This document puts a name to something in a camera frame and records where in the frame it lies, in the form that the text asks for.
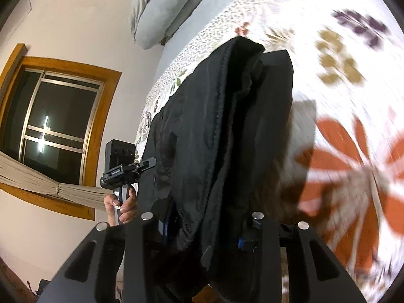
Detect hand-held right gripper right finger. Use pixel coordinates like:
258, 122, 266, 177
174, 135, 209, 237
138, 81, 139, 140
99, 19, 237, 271
236, 211, 368, 303

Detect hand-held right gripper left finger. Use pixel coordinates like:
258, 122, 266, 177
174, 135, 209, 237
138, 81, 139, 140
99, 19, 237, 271
38, 200, 174, 303

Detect black pants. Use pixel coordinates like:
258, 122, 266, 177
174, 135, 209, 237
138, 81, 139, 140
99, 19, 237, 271
140, 36, 295, 303

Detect person's left hand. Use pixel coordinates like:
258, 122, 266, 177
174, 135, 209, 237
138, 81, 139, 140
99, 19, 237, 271
104, 189, 138, 227

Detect wooden framed window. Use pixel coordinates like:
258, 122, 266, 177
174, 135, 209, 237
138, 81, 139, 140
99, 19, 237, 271
0, 43, 122, 221

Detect tied beige curtain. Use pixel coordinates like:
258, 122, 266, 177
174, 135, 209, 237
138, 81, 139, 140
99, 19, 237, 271
0, 151, 111, 213

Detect grey bed sheet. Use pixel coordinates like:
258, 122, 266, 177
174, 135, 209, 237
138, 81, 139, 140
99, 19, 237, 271
153, 0, 269, 87

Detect grey pillow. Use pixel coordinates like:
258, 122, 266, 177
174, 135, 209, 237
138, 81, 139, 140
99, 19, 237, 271
130, 0, 219, 50

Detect floral quilted bedspread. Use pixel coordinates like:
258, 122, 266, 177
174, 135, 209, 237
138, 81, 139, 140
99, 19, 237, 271
134, 0, 402, 303

